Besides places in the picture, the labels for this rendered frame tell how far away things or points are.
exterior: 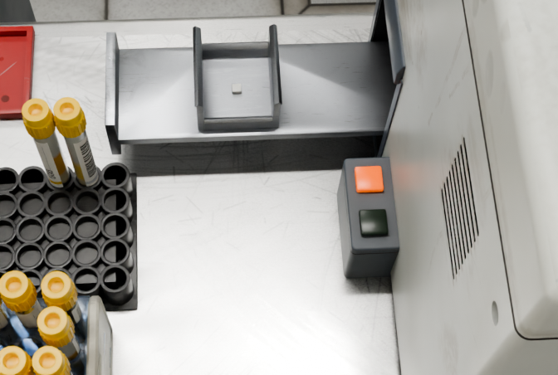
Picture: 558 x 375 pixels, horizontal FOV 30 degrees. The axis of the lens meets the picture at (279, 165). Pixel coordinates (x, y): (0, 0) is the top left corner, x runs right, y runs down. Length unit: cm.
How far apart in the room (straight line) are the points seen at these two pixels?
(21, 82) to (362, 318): 28
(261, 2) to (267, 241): 117
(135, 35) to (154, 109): 9
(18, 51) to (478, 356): 41
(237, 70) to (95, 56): 11
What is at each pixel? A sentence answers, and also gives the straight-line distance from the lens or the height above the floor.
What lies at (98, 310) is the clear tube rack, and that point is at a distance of 57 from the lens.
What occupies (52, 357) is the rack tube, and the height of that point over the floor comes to 99.
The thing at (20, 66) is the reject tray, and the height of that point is 88.
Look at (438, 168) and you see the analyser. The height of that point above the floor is 105.
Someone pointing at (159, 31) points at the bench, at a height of 88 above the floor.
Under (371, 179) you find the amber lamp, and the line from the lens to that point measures 62.
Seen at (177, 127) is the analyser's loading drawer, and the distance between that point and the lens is 65.
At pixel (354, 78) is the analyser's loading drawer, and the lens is 67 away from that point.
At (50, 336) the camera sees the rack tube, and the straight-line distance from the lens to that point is 53.
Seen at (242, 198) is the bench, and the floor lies 87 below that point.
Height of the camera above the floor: 149
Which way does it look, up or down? 64 degrees down
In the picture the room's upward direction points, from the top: 5 degrees clockwise
